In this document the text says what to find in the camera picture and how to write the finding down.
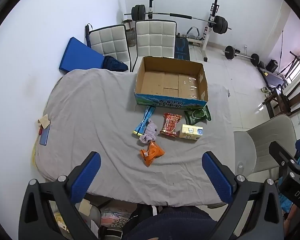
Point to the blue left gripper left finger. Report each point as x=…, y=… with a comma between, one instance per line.
x=83, y=175

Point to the grey table cloth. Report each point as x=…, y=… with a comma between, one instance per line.
x=95, y=110

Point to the dark wooden chair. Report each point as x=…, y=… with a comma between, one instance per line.
x=280, y=103

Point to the white padded chair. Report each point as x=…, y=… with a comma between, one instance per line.
x=109, y=41
x=154, y=38

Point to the green snack packet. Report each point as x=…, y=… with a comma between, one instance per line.
x=197, y=115

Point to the grey plastic chair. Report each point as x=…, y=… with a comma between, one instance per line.
x=252, y=146

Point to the orange snack packet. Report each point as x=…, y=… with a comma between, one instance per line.
x=152, y=152

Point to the blue phone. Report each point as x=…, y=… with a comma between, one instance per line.
x=44, y=136

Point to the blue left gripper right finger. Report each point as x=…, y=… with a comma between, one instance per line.
x=220, y=176

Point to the yellow tissue pack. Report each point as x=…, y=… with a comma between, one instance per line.
x=190, y=132

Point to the red snack packet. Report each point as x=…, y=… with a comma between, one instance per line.
x=170, y=124

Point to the black speaker box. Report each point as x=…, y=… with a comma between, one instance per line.
x=272, y=65

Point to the purple soft cloth toy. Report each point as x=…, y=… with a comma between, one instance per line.
x=150, y=133

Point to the black blue weight bench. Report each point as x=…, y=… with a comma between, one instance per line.
x=181, y=49

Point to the blue foam mat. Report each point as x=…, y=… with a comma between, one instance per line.
x=79, y=56

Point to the blue long snack packet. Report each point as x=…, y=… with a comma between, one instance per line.
x=140, y=129

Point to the open cardboard box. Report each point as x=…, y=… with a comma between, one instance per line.
x=171, y=83

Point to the beige paper scrap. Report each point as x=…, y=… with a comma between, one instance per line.
x=44, y=121

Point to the right white padded chair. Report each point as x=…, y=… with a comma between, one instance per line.
x=154, y=38

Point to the left white padded chair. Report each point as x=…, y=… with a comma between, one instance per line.
x=109, y=41

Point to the dark blue cloth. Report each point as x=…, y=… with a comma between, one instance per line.
x=112, y=64

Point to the floor barbell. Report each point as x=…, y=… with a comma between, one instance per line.
x=230, y=53

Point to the barbell on rack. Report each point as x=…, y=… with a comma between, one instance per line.
x=219, y=24

